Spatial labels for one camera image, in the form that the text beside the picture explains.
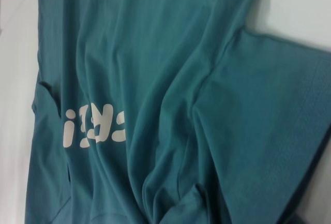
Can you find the teal blue printed t-shirt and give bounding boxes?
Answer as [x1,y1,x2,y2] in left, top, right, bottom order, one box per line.
[31,0,331,224]

